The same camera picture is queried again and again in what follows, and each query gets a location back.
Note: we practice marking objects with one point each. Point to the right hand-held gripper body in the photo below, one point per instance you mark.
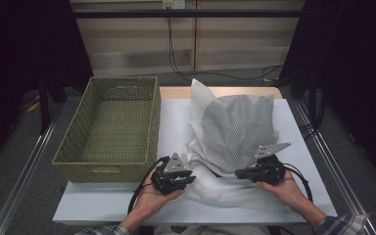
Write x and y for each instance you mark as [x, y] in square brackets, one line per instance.
[269, 171]

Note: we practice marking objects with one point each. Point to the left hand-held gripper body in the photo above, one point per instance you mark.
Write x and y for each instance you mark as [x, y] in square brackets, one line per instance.
[166, 181]

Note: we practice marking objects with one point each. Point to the dark garment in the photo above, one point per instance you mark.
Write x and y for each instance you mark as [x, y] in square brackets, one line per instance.
[238, 137]

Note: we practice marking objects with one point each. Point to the green woven basket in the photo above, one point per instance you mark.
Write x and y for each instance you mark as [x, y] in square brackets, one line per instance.
[120, 124]

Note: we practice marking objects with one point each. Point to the person's right hand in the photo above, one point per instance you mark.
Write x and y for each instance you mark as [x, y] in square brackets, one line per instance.
[285, 192]

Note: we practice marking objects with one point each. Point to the white table mat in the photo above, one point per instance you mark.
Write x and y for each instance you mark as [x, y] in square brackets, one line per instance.
[88, 202]

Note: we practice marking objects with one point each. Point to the dark curtain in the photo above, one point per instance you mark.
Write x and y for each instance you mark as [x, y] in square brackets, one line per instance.
[355, 65]
[23, 49]

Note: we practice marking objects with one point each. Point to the black metal stand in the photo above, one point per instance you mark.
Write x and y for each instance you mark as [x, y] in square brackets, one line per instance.
[44, 104]

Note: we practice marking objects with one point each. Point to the black horizontal bar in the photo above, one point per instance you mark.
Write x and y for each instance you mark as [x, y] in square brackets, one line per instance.
[209, 13]

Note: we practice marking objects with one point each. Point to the metal floor rail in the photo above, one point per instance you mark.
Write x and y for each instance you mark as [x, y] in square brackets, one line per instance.
[23, 182]
[349, 192]

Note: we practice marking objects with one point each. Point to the white wall socket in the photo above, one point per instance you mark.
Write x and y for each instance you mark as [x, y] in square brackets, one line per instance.
[173, 4]

